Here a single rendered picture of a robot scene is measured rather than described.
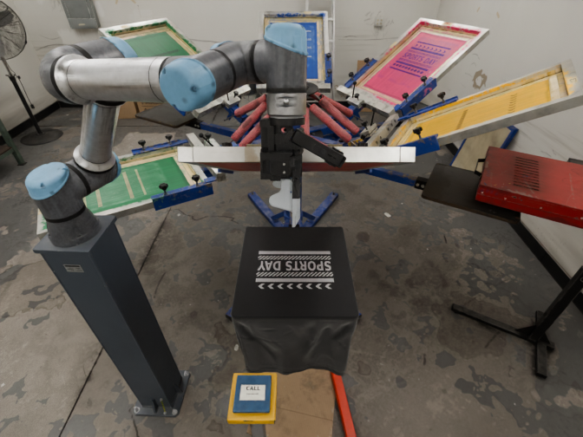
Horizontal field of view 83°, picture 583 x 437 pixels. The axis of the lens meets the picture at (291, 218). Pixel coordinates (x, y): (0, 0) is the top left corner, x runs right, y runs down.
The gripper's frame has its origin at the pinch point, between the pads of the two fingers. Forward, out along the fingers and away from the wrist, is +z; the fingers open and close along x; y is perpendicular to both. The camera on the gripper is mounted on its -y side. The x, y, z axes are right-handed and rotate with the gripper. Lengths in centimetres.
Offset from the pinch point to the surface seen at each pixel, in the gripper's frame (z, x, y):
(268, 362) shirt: 81, -39, 11
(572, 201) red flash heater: 20, -68, -118
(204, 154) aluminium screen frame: -10.0, -14.8, 22.6
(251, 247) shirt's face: 38, -60, 19
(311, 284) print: 44, -41, -6
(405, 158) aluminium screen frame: -9.2, -14.7, -26.7
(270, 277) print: 43, -44, 10
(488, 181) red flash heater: 15, -83, -90
